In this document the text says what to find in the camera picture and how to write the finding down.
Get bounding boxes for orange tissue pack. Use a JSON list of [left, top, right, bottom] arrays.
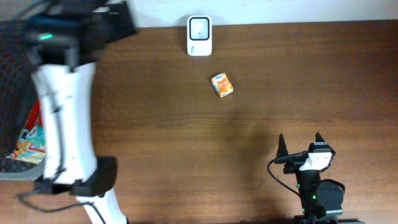
[[211, 73, 234, 98]]

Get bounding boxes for teal tissue pack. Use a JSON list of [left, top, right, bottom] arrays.
[[25, 125, 45, 147]]

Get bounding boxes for red snack bag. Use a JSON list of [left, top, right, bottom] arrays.
[[24, 100, 43, 130]]

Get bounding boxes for yellow wet wipes pack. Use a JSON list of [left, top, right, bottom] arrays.
[[7, 129, 46, 164]]

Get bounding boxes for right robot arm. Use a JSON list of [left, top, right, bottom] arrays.
[[270, 133, 345, 223]]

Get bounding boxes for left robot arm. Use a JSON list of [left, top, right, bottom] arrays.
[[1, 1, 137, 223]]

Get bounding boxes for white barcode scanner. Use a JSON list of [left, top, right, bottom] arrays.
[[187, 15, 213, 57]]

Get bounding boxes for grey plastic mesh basket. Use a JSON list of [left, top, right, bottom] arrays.
[[1, 21, 44, 180]]

